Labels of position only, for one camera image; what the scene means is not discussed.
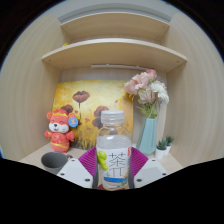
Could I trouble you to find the yellow poppy flower painting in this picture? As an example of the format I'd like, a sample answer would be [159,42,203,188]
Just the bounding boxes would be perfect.
[52,79,134,151]

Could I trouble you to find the small potted green plant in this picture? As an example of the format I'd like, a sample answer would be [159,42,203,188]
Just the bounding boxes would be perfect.
[155,138,168,160]
[164,134,176,155]

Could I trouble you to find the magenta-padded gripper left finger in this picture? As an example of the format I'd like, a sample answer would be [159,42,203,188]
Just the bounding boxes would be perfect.
[56,146,100,190]

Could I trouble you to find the clear plastic drink bottle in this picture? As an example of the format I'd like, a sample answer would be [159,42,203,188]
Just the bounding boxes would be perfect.
[95,109,133,190]

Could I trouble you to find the wooden shelf unit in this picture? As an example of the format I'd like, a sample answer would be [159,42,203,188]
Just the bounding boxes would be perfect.
[41,12,188,74]

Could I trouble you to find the pink and white flower bouquet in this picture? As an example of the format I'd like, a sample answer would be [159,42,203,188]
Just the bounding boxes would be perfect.
[123,68,170,119]

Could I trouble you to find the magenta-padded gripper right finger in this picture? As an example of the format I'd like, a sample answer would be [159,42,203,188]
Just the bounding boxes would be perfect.
[129,146,169,188]

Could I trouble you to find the red plush toy figure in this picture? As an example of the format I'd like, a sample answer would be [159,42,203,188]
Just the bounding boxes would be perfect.
[44,108,80,154]

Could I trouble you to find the light blue vase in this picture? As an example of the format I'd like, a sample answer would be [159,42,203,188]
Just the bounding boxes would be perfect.
[135,117,158,156]

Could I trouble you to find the grey cup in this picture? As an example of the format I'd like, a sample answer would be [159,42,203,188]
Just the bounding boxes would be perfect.
[40,151,73,175]

